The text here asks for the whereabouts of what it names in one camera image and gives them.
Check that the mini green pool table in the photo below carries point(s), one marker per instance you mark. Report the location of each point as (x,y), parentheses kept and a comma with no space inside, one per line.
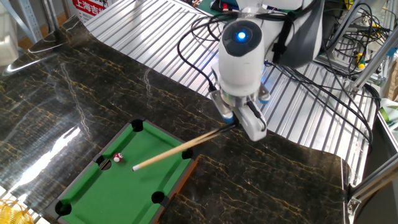
(124,193)

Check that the silver wrist camera blue ends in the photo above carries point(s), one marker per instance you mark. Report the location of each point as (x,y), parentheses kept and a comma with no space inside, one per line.
(225,112)

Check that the red white printed box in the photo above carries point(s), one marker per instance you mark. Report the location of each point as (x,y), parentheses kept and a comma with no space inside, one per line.
(90,9)

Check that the green white bag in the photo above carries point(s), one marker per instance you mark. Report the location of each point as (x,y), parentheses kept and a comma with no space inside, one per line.
(388,112)

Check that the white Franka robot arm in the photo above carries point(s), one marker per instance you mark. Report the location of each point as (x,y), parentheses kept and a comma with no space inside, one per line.
(241,71)

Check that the grey steel rack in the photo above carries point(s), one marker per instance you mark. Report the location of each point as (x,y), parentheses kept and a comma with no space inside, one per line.
(29,21)

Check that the aluminium frame corner profile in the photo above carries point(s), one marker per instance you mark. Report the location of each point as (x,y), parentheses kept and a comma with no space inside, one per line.
(370,183)

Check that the dark metal leg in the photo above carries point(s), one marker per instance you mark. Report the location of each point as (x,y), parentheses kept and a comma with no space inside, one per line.
(51,18)

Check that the black marble pattern mat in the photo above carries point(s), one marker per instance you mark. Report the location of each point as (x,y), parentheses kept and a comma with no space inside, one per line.
(77,93)

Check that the wooden cue stick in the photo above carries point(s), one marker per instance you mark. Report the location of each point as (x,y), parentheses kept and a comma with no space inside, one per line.
(174,151)

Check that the red white pool ball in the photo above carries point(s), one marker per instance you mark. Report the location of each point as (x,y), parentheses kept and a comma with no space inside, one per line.
(117,157)

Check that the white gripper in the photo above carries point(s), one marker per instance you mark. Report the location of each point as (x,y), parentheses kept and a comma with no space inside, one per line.
(256,133)

